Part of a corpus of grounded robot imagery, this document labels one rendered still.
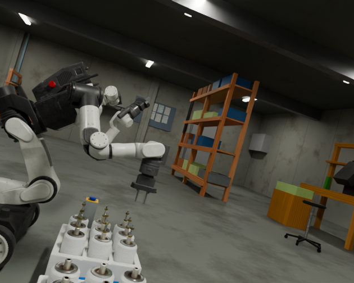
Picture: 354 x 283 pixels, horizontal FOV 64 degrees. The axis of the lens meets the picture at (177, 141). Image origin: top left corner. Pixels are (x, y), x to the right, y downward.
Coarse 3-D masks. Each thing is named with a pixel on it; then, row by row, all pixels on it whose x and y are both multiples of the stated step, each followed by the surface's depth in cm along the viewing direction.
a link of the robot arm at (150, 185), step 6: (144, 168) 128; (150, 168) 128; (156, 168) 130; (138, 174) 133; (144, 174) 129; (150, 174) 128; (156, 174) 131; (138, 180) 129; (144, 180) 130; (150, 180) 130; (132, 186) 130; (138, 186) 129; (144, 186) 129; (150, 186) 130; (150, 192) 130; (156, 192) 131
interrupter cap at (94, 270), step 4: (92, 268) 98; (96, 268) 99; (108, 268) 101; (92, 272) 95; (96, 272) 96; (108, 272) 99; (96, 276) 94; (100, 276) 94; (104, 276) 95; (108, 276) 96
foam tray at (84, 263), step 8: (64, 224) 152; (64, 232) 141; (88, 232) 150; (56, 240) 130; (88, 240) 143; (56, 248) 122; (88, 248) 132; (56, 256) 116; (64, 256) 117; (72, 256) 119; (80, 256) 121; (112, 256) 130; (136, 256) 137; (48, 264) 115; (80, 264) 119; (88, 264) 120; (96, 264) 120; (112, 264) 122; (120, 264) 124; (128, 264) 126; (136, 264) 128; (48, 272) 116; (80, 272) 119; (112, 272) 122; (120, 272) 123
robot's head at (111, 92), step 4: (108, 88) 155; (112, 88) 155; (108, 92) 154; (112, 92) 154; (116, 92) 154; (104, 96) 156; (108, 96) 154; (112, 96) 154; (116, 96) 156; (104, 100) 155; (108, 100) 158; (112, 100) 157; (116, 100) 161; (112, 104) 162
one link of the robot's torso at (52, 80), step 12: (60, 72) 143; (72, 72) 145; (84, 72) 146; (48, 84) 140; (60, 84) 143; (96, 84) 169; (36, 96) 142; (48, 96) 142; (60, 96) 141; (36, 108) 147; (48, 108) 142; (60, 108) 142; (72, 108) 142; (48, 120) 142; (60, 120) 143; (72, 120) 145
